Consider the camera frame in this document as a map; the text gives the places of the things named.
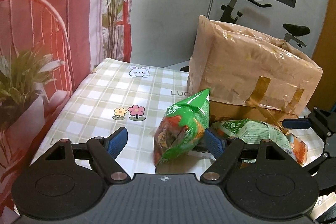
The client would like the green tortilla chip bag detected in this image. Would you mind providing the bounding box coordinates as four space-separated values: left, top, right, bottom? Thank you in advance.
154 89 210 166

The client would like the black exercise bike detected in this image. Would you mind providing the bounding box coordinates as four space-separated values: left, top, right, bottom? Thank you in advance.
180 0 311 73

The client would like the brown tape-covered cardboard box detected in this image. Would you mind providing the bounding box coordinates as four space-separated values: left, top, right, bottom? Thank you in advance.
187 16 323 125

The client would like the checked cartoon tablecloth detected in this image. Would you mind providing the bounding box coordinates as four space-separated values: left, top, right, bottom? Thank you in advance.
30 57 336 222

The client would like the red printed backdrop curtain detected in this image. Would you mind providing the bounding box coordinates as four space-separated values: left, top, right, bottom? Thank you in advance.
1 0 131 223

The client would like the pale green snack bag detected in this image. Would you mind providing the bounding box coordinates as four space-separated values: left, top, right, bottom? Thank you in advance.
211 119 308 166

